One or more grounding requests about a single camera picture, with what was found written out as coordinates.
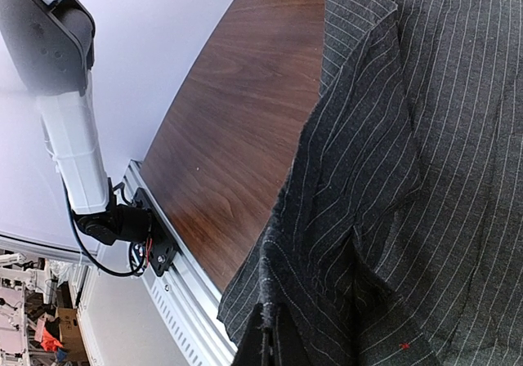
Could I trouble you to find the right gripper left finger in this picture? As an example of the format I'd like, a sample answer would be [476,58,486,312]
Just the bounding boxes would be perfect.
[231,304,272,366]

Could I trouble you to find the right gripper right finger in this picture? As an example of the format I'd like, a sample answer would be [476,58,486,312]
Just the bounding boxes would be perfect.
[273,305,311,366]

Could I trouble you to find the black pinstriped long sleeve shirt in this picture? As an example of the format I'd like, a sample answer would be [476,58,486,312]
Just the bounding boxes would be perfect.
[218,0,522,365]

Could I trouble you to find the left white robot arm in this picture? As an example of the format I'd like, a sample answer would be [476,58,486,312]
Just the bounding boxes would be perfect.
[1,0,114,216]

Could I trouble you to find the brown cardboard box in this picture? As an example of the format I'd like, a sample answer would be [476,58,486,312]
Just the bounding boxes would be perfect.
[55,308,88,362]

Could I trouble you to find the background white lab equipment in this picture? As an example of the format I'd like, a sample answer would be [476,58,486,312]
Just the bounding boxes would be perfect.
[1,252,52,365]

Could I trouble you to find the front aluminium rail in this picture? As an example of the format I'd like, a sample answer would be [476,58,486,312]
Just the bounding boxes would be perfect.
[123,161,236,365]

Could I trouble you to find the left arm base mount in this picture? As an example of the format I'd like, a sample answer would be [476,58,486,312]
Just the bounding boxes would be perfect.
[69,187,180,278]

